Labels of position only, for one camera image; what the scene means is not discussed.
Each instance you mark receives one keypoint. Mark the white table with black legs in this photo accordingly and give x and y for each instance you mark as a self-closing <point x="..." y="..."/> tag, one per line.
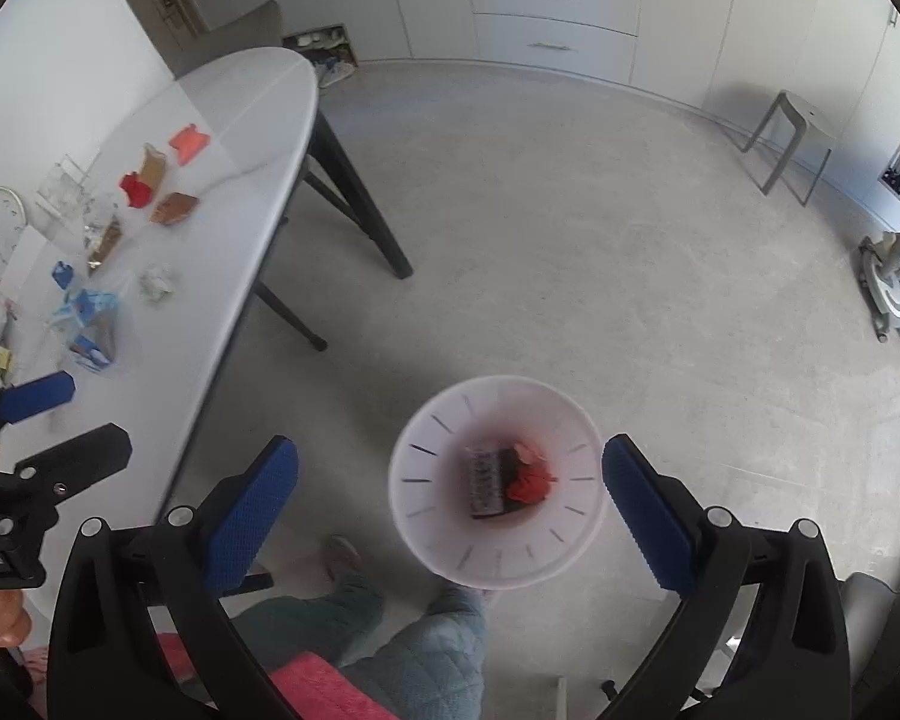
<point x="240" y="112"/>

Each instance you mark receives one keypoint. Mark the grey white floor machine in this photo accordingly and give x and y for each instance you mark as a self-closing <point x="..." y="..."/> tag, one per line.
<point x="896" y="292"/>

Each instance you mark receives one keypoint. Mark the yellow paper note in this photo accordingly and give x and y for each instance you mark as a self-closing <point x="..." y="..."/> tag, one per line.
<point x="1" y="360"/>

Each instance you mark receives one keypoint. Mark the red crumpled wrapper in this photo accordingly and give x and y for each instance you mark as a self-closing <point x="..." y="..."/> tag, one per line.
<point x="531" y="476"/>

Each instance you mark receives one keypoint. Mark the blue white torn carton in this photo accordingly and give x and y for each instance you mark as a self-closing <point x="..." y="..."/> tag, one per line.
<point x="94" y="349"/>

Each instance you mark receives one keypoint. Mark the small blue wrapper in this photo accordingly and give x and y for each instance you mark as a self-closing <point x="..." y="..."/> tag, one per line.
<point x="61" y="275"/>

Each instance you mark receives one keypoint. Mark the grey stool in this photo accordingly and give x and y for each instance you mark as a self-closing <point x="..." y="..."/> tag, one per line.
<point x="791" y="116"/>

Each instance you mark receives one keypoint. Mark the person's left hand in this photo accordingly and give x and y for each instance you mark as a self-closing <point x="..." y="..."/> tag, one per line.
<point x="0" y="615"/>

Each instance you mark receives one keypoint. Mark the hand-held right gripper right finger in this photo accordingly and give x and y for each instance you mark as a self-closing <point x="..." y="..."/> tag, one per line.
<point x="645" y="517"/>

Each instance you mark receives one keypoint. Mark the pink seat cushion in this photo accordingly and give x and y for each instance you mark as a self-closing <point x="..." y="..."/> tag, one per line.
<point x="315" y="679"/>

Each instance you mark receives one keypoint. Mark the shoe cubby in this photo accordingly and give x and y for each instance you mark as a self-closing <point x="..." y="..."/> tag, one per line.
<point x="319" y="39"/>

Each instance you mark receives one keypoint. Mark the green white crumpled wrapper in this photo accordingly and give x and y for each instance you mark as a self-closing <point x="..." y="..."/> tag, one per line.
<point x="157" y="283"/>

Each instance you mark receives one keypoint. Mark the orange packet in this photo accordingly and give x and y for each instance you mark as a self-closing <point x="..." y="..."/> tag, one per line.
<point x="189" y="142"/>

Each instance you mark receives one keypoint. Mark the white built-in cabinet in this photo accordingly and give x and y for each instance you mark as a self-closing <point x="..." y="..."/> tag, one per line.
<point x="765" y="15"/>

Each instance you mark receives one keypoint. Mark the grey slipper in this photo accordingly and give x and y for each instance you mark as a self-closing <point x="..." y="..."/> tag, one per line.
<point x="341" y="556"/>

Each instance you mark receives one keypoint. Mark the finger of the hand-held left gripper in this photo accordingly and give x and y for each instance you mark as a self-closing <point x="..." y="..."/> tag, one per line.
<point x="75" y="457"/>
<point x="37" y="397"/>

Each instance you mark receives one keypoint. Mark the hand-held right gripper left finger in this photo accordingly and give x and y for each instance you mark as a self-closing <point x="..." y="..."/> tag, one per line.
<point x="255" y="510"/>

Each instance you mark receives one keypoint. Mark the red torn cardboard piece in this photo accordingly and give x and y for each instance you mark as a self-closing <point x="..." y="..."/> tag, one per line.
<point x="148" y="169"/>

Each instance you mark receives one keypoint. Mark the white sneaker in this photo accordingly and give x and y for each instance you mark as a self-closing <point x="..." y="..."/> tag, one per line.
<point x="337" y="73"/>

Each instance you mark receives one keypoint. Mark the gold foil wrapper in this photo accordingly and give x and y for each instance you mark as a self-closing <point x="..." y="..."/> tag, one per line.
<point x="105" y="247"/>

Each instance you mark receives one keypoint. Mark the clear acrylic holder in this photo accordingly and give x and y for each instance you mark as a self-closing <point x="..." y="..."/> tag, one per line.
<point x="64" y="187"/>

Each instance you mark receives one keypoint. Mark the person's left leg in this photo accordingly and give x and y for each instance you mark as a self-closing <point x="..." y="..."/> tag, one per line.
<point x="307" y="615"/>

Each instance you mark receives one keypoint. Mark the white translucent waste bin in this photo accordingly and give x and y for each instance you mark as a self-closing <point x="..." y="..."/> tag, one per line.
<point x="435" y="540"/>

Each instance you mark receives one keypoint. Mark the grey upholstered chair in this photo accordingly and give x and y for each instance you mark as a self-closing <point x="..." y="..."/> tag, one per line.
<point x="885" y="637"/>

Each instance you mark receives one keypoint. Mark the white paper box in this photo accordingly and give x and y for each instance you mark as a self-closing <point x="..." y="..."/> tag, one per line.
<point x="24" y="270"/>

